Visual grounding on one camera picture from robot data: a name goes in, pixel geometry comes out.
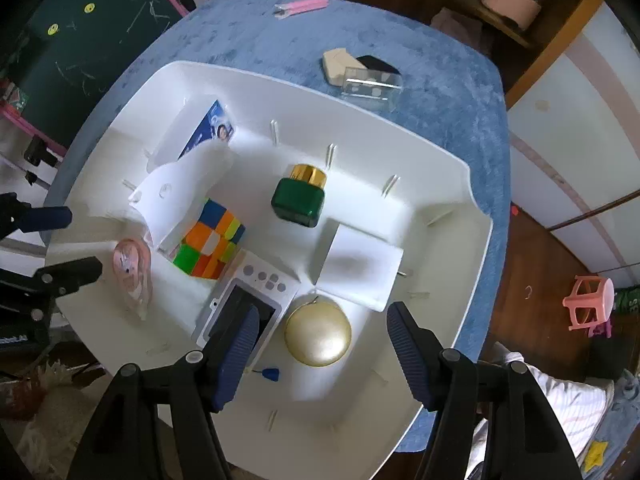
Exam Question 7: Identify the white small box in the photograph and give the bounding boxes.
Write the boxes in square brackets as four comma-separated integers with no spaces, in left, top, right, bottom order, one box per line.
[128,140,234,252]

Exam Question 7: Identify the colourful rubik's cube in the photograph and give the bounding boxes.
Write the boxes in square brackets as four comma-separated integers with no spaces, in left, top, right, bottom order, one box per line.
[168,200,245,280]

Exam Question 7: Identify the silver digital camera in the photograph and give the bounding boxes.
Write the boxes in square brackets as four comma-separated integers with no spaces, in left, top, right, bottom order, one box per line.
[192,249,300,370]

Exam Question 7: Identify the blue photo card case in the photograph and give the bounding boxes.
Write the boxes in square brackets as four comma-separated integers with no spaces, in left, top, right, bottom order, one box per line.
[146,96,235,174]

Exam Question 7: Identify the gold round compact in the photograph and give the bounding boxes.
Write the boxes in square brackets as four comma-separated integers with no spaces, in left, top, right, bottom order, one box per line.
[283,296,352,367]

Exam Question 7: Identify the white square box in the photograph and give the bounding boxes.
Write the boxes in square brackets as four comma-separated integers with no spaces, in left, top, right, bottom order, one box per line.
[316,224,404,312]

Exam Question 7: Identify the green gold-capped bottle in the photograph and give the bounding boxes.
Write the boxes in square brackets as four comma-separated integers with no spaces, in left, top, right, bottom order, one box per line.
[271,164,326,228]

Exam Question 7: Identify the beige angular box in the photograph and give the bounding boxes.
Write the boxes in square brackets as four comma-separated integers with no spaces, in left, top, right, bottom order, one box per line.
[321,48,366,87]

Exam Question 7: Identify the white striped pillow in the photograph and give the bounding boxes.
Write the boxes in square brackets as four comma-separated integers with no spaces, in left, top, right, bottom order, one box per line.
[464,341,616,480]

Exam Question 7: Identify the pink plastic stool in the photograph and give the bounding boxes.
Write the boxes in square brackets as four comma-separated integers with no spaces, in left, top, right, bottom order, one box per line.
[562,275,615,332]

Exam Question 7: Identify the white plastic tray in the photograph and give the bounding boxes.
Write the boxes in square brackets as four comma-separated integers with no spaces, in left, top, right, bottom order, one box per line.
[47,61,492,479]

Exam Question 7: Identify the white sliding wardrobe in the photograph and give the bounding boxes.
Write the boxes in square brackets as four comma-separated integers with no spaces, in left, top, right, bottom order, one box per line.
[506,0,639,287]

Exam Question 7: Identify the pink utility knife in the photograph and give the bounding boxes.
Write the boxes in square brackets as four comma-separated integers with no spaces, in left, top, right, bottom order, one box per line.
[273,0,329,20]

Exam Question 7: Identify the blue fuzzy table cloth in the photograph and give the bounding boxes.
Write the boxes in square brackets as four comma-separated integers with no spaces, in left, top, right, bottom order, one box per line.
[44,0,512,358]

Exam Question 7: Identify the clear plastic case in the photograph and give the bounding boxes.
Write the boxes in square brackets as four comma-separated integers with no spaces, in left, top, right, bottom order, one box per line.
[341,67,404,112]

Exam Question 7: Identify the black small box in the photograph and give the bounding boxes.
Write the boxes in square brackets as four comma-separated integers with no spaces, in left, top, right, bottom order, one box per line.
[357,54,400,75]

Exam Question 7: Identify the folded pink towel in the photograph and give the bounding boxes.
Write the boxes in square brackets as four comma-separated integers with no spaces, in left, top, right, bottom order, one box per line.
[431,8,483,52]

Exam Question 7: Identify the wooden corner shelf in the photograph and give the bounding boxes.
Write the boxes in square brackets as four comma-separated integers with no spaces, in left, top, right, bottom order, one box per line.
[424,0,604,108]

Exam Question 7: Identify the green chalkboard pink frame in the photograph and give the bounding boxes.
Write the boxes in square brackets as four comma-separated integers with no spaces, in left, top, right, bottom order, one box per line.
[1,0,188,154]

